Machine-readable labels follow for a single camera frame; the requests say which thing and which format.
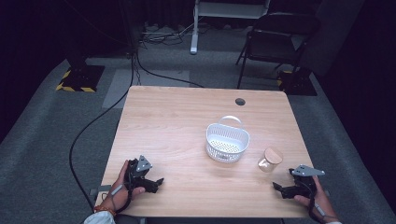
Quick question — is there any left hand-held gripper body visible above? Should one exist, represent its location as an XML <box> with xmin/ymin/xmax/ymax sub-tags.
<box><xmin>123</xmin><ymin>154</ymin><xmax>154</xmax><ymax>191</ymax></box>

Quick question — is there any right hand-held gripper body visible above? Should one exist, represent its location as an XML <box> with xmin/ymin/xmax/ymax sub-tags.
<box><xmin>288</xmin><ymin>164</ymin><xmax>326</xmax><ymax>200</ymax></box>

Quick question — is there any person's right hand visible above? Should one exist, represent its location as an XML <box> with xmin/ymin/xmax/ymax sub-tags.
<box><xmin>293</xmin><ymin>175</ymin><xmax>340</xmax><ymax>224</ymax></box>

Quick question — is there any person's left hand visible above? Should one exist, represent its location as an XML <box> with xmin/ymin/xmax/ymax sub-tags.
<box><xmin>106</xmin><ymin>159</ymin><xmax>147</xmax><ymax>217</ymax></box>

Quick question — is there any glass jar with wooden lid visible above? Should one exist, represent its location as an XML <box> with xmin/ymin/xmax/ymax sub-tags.
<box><xmin>257</xmin><ymin>147</ymin><xmax>285</xmax><ymax>174</ymax></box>

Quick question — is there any white plastic basket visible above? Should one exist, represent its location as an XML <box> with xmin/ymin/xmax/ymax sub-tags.
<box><xmin>205</xmin><ymin>115</ymin><xmax>251</xmax><ymax>164</ymax></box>

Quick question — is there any black stand base striped edge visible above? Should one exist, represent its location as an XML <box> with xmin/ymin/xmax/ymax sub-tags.
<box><xmin>276</xmin><ymin>68</ymin><xmax>318</xmax><ymax>96</ymax></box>
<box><xmin>55</xmin><ymin>63</ymin><xmax>106</xmax><ymax>93</ymax></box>

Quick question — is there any black folding chair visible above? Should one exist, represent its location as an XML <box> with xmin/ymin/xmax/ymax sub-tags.
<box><xmin>234</xmin><ymin>11</ymin><xmax>322</xmax><ymax>91</ymax></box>

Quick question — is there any grey leaning panel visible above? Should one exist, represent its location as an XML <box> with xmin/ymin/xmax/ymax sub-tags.
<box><xmin>298</xmin><ymin>0</ymin><xmax>366</xmax><ymax>77</ymax></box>

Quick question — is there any right hand-held gripper cable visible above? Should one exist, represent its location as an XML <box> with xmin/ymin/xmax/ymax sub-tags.
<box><xmin>298</xmin><ymin>178</ymin><xmax>337</xmax><ymax>224</ymax></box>

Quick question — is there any hand-held gripper cable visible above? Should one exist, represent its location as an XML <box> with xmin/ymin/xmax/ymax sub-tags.
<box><xmin>298</xmin><ymin>178</ymin><xmax>337</xmax><ymax>224</ymax></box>
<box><xmin>110</xmin><ymin>174</ymin><xmax>135</xmax><ymax>215</ymax></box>

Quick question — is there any left hand-held gripper cable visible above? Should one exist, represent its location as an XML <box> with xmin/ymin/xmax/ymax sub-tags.
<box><xmin>110</xmin><ymin>174</ymin><xmax>135</xmax><ymax>215</ymax></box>

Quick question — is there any grey table bracket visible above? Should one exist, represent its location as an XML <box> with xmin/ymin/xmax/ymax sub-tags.
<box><xmin>89</xmin><ymin>184</ymin><xmax>112</xmax><ymax>198</ymax></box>

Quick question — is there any orange bracelet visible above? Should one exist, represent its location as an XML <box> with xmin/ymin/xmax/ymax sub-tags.
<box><xmin>92</xmin><ymin>204</ymin><xmax>118</xmax><ymax>217</ymax></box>

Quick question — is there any long black floor cable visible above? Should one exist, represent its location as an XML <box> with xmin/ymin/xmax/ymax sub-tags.
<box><xmin>68</xmin><ymin>49</ymin><xmax>206</xmax><ymax>212</ymax></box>

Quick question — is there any bundle of floor cables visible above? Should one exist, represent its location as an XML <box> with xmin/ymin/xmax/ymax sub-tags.
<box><xmin>139</xmin><ymin>21</ymin><xmax>195</xmax><ymax>47</ymax></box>

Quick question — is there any white desk frame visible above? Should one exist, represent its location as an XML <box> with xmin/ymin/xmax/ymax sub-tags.
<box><xmin>189</xmin><ymin>0</ymin><xmax>273</xmax><ymax>56</ymax></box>

